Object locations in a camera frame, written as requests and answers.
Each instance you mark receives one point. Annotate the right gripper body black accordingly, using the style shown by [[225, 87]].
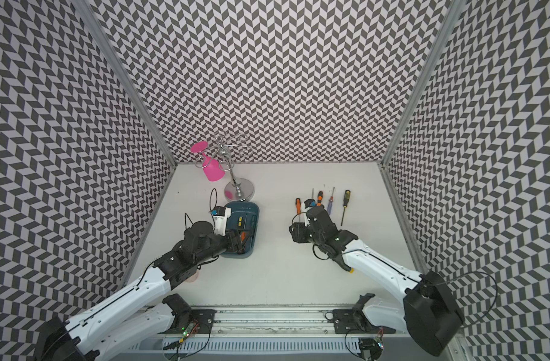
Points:
[[316, 238]]

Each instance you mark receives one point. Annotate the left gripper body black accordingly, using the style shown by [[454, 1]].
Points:
[[218, 244]]

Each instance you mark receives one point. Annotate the green black screwdriver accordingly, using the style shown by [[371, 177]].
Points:
[[253, 228]]

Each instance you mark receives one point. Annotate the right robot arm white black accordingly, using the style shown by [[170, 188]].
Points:
[[425, 306]]

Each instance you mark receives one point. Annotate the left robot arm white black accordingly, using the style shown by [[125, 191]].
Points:
[[147, 306]]

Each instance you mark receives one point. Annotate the purple red screwdriver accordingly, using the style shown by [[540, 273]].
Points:
[[331, 202]]

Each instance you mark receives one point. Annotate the orange black small screwdriver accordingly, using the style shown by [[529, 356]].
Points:
[[319, 200]]

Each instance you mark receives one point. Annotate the black yellow far screwdriver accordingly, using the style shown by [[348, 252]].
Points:
[[346, 200]]

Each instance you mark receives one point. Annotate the teal plastic storage box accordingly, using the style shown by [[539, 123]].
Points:
[[241, 229]]

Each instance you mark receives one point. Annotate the black yellow long screwdriver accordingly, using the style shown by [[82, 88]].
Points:
[[345, 267]]

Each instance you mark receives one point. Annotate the clear pink plastic cup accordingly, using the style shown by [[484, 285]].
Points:
[[193, 277]]

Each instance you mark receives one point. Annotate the chrome glass holder stand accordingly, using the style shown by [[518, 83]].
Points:
[[226, 145]]

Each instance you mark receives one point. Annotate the pink plastic wine glass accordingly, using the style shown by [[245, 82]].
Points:
[[209, 164]]

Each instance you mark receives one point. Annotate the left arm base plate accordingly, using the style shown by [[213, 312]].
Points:
[[203, 319]]

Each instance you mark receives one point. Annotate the aluminium front rail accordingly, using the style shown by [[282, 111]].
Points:
[[266, 322]]

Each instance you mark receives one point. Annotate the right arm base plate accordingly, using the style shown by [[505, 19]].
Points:
[[352, 321]]

